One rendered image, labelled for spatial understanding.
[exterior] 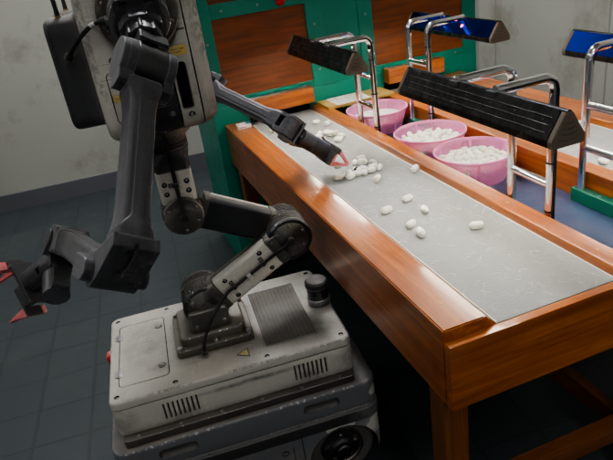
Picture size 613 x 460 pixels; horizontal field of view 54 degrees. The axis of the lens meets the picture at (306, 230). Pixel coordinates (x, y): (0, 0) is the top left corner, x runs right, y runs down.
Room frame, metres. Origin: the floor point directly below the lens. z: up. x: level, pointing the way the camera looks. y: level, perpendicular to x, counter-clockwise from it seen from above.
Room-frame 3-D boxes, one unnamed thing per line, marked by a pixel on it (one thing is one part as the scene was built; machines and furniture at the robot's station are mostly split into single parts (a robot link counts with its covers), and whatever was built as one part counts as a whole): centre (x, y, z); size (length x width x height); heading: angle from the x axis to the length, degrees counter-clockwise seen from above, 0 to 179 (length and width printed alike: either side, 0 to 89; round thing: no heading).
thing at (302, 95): (2.72, 0.02, 0.83); 0.30 x 0.06 x 0.07; 107
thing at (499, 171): (1.87, -0.59, 0.72); 0.27 x 0.27 x 0.10
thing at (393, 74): (2.92, -0.63, 0.83); 0.30 x 0.06 x 0.07; 107
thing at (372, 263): (1.83, -0.03, 0.67); 1.81 x 0.12 x 0.19; 17
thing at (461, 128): (2.14, -0.51, 0.72); 0.27 x 0.27 x 0.10
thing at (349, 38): (2.34, -0.24, 0.90); 0.20 x 0.19 x 0.45; 17
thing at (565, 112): (1.39, -0.44, 1.08); 0.62 x 0.08 x 0.07; 17
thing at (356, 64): (2.32, -0.16, 1.08); 0.62 x 0.08 x 0.07; 17
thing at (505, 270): (1.89, -0.23, 0.73); 1.81 x 0.30 x 0.02; 17
